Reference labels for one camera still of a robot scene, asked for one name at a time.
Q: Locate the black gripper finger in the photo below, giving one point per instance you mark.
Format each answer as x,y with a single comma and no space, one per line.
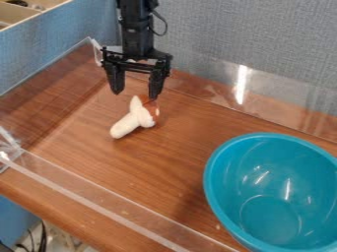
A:
117,77
155,82

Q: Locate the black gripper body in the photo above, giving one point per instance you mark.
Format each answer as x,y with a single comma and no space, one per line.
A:
154,60

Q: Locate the white plush mushroom red cap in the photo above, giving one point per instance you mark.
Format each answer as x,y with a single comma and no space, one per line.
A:
143,113

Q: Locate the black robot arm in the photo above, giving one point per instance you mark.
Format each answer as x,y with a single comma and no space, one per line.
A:
137,21

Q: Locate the blue plastic bowl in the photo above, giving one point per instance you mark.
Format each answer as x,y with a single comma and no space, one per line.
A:
270,185

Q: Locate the clear acrylic left barrier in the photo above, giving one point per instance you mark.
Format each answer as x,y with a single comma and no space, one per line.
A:
86,41

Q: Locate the clear acrylic barrier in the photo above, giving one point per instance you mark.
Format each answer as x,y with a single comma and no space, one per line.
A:
274,98
86,41
154,226

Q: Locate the wooden shelf box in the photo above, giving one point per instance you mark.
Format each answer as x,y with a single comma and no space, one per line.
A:
16,11

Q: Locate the clear acrylic back barrier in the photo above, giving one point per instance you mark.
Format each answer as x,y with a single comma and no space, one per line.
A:
274,98

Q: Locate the clear acrylic front barrier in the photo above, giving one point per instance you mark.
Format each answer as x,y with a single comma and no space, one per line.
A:
154,226

